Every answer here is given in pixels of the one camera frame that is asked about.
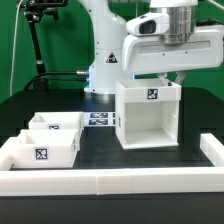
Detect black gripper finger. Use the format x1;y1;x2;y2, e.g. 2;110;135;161
158;73;169;86
175;71;186;85

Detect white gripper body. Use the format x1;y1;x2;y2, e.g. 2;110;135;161
122;25;224;75

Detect white drawer cabinet box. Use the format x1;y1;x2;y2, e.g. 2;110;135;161
115;78;181;150

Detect white front drawer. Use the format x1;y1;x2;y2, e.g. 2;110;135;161
13;129;80;169

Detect white drawer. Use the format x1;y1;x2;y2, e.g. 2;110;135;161
13;129;80;169
28;112;84;130

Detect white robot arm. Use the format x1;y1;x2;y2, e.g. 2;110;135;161
78;0;224;96

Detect white rear drawer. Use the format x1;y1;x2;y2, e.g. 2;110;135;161
28;112;84;130

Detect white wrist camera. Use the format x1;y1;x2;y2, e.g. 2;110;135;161
126;12;170;36

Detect white right fence wall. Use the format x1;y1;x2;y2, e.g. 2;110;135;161
200;133;224;167

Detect black cable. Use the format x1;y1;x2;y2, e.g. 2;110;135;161
23;69;90;92

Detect white marker base plate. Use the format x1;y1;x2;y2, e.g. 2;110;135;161
84;112;116;127

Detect black camera stand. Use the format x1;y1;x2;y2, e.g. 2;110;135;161
20;0;69;92

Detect white front fence wall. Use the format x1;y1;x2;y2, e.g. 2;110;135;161
0;167;224;196

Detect white cable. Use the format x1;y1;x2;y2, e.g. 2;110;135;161
9;0;26;98

